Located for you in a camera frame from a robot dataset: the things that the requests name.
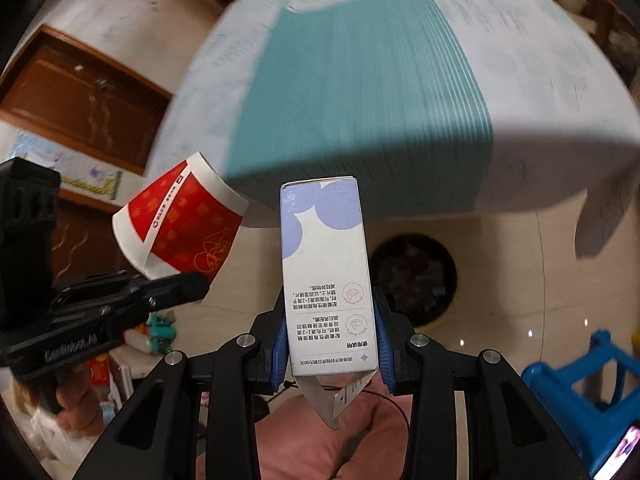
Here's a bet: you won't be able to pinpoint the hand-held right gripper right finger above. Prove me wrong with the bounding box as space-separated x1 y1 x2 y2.
372 287 591 480

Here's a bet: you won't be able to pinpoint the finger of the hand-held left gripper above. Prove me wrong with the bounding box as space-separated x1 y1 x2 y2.
107 272 209 331
55 271 146 306

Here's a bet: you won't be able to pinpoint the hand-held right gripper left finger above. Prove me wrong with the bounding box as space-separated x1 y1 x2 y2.
72 294 287 480

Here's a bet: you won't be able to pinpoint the red paper cup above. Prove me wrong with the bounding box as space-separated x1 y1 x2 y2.
112 151 249 281

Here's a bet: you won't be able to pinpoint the black bin with yellow rim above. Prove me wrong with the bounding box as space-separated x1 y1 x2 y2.
370 232 458 328

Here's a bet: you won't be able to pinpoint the white and lilac box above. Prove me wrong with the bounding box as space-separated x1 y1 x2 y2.
279 176 373 431

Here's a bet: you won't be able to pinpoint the person's left hand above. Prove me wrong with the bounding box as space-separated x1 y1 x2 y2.
55 360 108 438

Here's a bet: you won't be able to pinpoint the brown wooden door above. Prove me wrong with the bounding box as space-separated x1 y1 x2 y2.
0 25 173 176
50 195 166 286

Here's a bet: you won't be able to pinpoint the teal plastic toy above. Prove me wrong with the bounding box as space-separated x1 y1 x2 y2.
150 312 178 356

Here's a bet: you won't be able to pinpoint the pink fleece trousers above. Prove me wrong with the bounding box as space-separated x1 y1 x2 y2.
252 380 416 480

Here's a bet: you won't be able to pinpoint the blue plastic stool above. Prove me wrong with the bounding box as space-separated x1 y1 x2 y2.
521 329 640 478

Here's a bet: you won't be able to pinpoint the lit phone screen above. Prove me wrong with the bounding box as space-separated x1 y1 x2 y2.
590 425 640 480

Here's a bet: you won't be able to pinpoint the table with patterned cloth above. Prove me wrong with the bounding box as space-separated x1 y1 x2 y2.
150 0 640 248

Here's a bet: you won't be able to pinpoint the thin black cord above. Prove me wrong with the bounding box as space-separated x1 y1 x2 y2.
280 382 416 428

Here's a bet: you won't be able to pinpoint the wall poster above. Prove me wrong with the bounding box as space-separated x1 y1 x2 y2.
7 130 123 201

